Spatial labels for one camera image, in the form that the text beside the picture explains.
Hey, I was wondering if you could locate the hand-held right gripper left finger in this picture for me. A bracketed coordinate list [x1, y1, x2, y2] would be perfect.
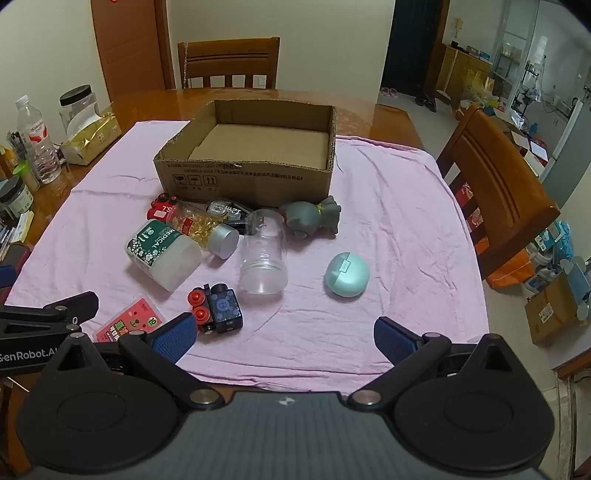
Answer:
[44, 312, 227, 411]

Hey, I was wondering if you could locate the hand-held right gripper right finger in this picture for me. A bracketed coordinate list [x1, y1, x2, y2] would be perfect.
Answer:
[346, 316, 525, 411]

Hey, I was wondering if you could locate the pink card pack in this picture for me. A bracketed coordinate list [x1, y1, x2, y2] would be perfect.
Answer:
[93, 296, 166, 343]

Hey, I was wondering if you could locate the blue toy robot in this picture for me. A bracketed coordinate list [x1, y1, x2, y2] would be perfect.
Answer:
[187, 282, 244, 334]

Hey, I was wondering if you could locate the teal egg-shaped case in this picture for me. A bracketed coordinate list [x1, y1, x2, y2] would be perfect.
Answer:
[324, 251, 370, 300]

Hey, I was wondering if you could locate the white bottle green floral label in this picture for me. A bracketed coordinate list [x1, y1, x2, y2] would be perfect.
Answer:
[124, 219, 203, 292]

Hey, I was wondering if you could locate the yellow capsule bottle silver cap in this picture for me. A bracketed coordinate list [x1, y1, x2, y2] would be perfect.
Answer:
[173, 200, 240, 260]

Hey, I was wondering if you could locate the clear plastic jar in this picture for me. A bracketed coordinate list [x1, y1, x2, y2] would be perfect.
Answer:
[239, 209, 289, 295]

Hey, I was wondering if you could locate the red toy robot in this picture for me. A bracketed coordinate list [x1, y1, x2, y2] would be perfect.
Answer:
[147, 194, 183, 223]

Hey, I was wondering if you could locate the cardboard box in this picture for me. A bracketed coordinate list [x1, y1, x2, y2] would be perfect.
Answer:
[153, 99, 338, 208]

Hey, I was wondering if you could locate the small jar black lid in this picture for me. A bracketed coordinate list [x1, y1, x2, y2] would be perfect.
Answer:
[0, 178, 34, 220]

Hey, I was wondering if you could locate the pink cloth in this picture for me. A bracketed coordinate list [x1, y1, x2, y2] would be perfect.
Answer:
[4, 121, 490, 398]

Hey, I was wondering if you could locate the orange bag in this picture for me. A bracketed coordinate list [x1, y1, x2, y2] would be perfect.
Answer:
[475, 237, 533, 289]

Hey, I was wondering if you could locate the clear correction tape dispenser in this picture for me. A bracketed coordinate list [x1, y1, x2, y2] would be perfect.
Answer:
[205, 198, 253, 220]

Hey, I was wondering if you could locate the clear water bottle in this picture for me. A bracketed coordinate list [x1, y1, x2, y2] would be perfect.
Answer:
[16, 95, 63, 184]

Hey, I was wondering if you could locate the red seat cushion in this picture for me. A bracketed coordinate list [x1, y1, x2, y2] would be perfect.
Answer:
[455, 180, 486, 241]

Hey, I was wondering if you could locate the grey elephant toy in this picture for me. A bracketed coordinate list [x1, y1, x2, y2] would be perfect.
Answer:
[279, 196, 342, 240]

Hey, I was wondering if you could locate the gold tissue pack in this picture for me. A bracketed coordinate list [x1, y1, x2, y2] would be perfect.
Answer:
[60, 111, 123, 165]

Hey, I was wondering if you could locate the brown carton on floor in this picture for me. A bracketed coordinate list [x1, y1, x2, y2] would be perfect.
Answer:
[524, 272, 583, 345]

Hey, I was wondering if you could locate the wooden solid-back chair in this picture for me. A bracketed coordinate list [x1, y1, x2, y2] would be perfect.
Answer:
[436, 104, 561, 281]

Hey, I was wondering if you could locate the clear canister black lid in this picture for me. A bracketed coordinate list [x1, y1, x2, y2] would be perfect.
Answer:
[59, 85, 112, 139]

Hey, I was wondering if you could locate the open carton with white flaps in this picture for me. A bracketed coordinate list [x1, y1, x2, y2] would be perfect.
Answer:
[505, 121, 550, 168]

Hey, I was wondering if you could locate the white refrigerator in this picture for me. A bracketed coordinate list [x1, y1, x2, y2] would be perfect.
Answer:
[540, 85, 591, 208]

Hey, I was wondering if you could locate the wooden door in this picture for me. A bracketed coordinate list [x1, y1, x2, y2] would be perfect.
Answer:
[91, 0, 176, 104]

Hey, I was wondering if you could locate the yellow bag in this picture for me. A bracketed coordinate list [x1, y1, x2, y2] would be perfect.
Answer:
[462, 69, 498, 110]

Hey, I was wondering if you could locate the wooden cabinet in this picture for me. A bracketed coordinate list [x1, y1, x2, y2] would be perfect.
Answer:
[436, 44, 493, 100]

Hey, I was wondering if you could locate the wooden chair back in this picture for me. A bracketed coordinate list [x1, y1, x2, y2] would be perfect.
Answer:
[178, 37, 281, 90]

